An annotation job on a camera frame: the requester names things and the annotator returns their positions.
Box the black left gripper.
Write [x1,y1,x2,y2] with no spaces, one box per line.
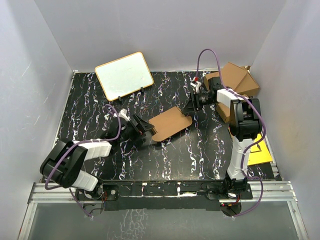
[118,114,154,143]

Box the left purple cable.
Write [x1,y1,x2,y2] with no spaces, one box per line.
[44,103,122,218]

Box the cardboard box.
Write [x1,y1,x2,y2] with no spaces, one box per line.
[221,62,248,90]
[149,106,193,142]
[215,103,230,123]
[202,66,261,97]

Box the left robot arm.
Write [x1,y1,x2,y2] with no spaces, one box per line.
[39,113,154,200]

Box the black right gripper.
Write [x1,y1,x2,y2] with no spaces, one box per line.
[182,91,216,114]

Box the whiteboard with orange frame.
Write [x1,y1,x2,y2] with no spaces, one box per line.
[94,52,154,101]

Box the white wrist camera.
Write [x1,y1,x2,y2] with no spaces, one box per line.
[190,76,202,94]
[118,108,130,122]

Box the purple cable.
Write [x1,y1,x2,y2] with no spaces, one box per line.
[196,48,267,218]
[44,103,122,218]

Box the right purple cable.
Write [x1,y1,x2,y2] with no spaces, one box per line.
[196,48,267,218]

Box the black base frame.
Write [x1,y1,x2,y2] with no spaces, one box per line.
[99,178,253,213]

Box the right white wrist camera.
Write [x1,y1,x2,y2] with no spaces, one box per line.
[190,76,202,94]

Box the aluminium rail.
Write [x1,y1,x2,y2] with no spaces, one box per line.
[28,180,297,203]

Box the yellow booklet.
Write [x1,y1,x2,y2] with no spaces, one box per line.
[247,140,273,166]

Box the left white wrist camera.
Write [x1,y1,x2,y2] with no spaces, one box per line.
[118,108,130,122]

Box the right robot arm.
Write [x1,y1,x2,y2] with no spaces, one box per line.
[182,77,263,199]

